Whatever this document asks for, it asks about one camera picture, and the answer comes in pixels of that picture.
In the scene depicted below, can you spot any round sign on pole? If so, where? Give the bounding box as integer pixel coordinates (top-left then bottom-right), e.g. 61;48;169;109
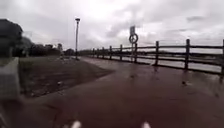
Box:
128;25;139;63

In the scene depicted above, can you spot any wet reddish paved path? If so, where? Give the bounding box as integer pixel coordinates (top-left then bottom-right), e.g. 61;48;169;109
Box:
0;55;224;128

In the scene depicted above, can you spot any dark grass patch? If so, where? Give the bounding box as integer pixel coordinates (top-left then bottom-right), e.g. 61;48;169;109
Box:
18;55;114;99

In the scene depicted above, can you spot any robot's own part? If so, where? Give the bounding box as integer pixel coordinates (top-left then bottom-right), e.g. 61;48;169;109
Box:
70;120;82;128
141;121;152;128

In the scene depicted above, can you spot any row of trees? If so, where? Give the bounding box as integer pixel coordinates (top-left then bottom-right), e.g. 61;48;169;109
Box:
0;18;79;58

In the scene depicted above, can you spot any pale water beyond fence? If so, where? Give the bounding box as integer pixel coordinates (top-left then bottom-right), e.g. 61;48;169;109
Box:
99;47;224;74

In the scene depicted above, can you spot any pale paved strip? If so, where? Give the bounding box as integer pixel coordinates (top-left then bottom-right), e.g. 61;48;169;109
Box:
0;57;22;101

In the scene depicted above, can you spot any lamp post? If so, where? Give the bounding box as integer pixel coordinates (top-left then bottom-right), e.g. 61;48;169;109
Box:
74;17;81;61

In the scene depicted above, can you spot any dark wooden rail fence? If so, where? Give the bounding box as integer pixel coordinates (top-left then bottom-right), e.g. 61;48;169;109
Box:
79;38;224;76

